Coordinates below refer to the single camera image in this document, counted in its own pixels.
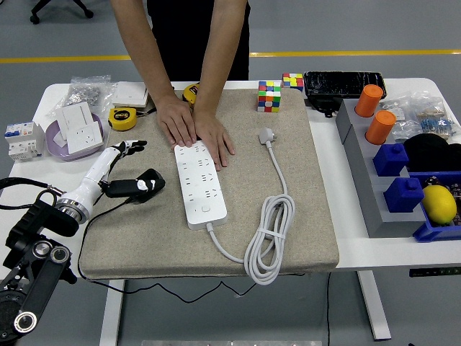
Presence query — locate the grey block holder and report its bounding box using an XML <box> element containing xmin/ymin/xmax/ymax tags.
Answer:
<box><xmin>335</xmin><ymin>97</ymin><xmax>428</xmax><ymax>239</ymax></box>

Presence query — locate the white power strip cord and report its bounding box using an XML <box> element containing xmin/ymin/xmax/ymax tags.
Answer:
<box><xmin>205</xmin><ymin>126</ymin><xmax>296</xmax><ymax>286</ymax></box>

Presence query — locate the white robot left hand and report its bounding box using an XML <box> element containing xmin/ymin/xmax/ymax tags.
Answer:
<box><xmin>58</xmin><ymin>139</ymin><xmax>160</xmax><ymax>213</ymax></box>

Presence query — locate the person's right hand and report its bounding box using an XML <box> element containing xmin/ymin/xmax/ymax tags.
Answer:
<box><xmin>155</xmin><ymin>94</ymin><xmax>198</xmax><ymax>148</ymax></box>

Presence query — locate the yellow lemon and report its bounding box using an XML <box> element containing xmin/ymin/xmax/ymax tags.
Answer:
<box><xmin>421</xmin><ymin>185</ymin><xmax>457</xmax><ymax>226</ymax></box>

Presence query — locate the white wall socket panel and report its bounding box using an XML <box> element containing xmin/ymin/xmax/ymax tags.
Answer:
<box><xmin>66</xmin><ymin>122</ymin><xmax>105</xmax><ymax>155</ymax></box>

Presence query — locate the black hanging cable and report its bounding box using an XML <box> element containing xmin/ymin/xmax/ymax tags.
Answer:
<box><xmin>326</xmin><ymin>272</ymin><xmax>332</xmax><ymax>346</ymax></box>

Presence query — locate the blue plastic bin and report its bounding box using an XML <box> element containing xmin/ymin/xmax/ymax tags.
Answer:
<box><xmin>406</xmin><ymin>171</ymin><xmax>461</xmax><ymax>243</ymax></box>

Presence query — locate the person's left hand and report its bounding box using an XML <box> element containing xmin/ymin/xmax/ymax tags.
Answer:
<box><xmin>190</xmin><ymin>110</ymin><xmax>236</xmax><ymax>172</ymax></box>

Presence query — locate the person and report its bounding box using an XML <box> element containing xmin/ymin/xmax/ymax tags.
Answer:
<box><xmin>146</xmin><ymin>0</ymin><xmax>251</xmax><ymax>82</ymax></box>

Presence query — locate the clear bag of small parts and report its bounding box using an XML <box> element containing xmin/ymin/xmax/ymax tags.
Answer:
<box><xmin>380</xmin><ymin>90</ymin><xmax>421</xmax><ymax>142</ymax></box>

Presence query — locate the grey-brown mat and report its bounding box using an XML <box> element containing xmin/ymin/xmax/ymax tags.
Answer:
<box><xmin>78</xmin><ymin>88</ymin><xmax>340</xmax><ymax>280</ymax></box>

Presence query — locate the orange cylinder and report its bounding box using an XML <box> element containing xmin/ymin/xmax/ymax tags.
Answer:
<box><xmin>364</xmin><ymin>110</ymin><xmax>397</xmax><ymax>146</ymax></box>
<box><xmin>354</xmin><ymin>84</ymin><xmax>384</xmax><ymax>118</ymax></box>

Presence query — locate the white power strip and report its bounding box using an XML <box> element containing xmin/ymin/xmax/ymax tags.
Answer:
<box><xmin>174</xmin><ymin>141</ymin><xmax>228</xmax><ymax>231</ymax></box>

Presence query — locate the black wrapped tray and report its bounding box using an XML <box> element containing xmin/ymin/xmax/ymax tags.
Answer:
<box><xmin>303</xmin><ymin>71</ymin><xmax>388</xmax><ymax>100</ymax></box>

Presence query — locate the black cloth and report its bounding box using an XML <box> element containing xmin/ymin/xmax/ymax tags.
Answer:
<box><xmin>402</xmin><ymin>133</ymin><xmax>461</xmax><ymax>173</ymax></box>

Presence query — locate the white switch on box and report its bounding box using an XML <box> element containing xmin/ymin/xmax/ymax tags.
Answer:
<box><xmin>111</xmin><ymin>81</ymin><xmax>151</xmax><ymax>109</ymax></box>

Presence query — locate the plastic bag of metal parts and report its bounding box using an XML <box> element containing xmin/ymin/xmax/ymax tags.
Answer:
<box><xmin>45</xmin><ymin>74</ymin><xmax>120</xmax><ymax>118</ymax></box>

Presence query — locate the clear bag of resistors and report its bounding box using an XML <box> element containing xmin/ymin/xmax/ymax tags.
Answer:
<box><xmin>413</xmin><ymin>99</ymin><xmax>461</xmax><ymax>142</ymax></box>

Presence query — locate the small colourful puzzle cube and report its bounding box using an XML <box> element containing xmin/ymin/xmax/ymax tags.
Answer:
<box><xmin>281</xmin><ymin>73</ymin><xmax>305</xmax><ymax>92</ymax></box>

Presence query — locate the yellow tape measure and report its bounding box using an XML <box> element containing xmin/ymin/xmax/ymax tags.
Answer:
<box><xmin>182</xmin><ymin>81</ymin><xmax>201</xmax><ymax>109</ymax></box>
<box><xmin>107</xmin><ymin>106</ymin><xmax>139</xmax><ymax>131</ymax></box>

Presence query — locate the thin black adapter cord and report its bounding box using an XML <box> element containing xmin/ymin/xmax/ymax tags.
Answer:
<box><xmin>76</xmin><ymin>196</ymin><xmax>259</xmax><ymax>304</ymax></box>

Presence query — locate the large colourful puzzle cube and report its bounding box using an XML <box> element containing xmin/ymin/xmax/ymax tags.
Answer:
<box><xmin>256</xmin><ymin>80</ymin><xmax>282</xmax><ymax>113</ymax></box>

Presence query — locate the black plug adapter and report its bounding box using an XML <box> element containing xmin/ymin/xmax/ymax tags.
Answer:
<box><xmin>135</xmin><ymin>168</ymin><xmax>167</xmax><ymax>203</ymax></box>

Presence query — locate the blue block with knob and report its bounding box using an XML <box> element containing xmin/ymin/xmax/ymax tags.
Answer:
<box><xmin>372</xmin><ymin>143</ymin><xmax>410</xmax><ymax>177</ymax></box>
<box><xmin>382</xmin><ymin>176</ymin><xmax>425</xmax><ymax>214</ymax></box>

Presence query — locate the black table control panel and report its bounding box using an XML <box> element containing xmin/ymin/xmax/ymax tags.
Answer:
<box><xmin>408</xmin><ymin>267</ymin><xmax>461</xmax><ymax>278</ymax></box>

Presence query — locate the white wall switch panel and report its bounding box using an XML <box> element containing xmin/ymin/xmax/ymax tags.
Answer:
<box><xmin>54</xmin><ymin>101</ymin><xmax>95</xmax><ymax>141</ymax></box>

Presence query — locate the black office chair base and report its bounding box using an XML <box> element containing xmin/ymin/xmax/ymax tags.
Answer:
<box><xmin>29</xmin><ymin>0</ymin><xmax>95</xmax><ymax>25</ymax></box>

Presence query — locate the black strap device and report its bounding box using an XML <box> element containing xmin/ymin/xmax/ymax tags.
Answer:
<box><xmin>305</xmin><ymin>95</ymin><xmax>346</xmax><ymax>119</ymax></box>

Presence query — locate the white circuit breaker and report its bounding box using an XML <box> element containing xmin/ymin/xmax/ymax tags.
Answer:
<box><xmin>4</xmin><ymin>121</ymin><xmax>46</xmax><ymax>162</ymax></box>

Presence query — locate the purple bowl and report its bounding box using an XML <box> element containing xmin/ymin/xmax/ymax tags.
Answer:
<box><xmin>44</xmin><ymin>112</ymin><xmax>109</xmax><ymax>162</ymax></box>

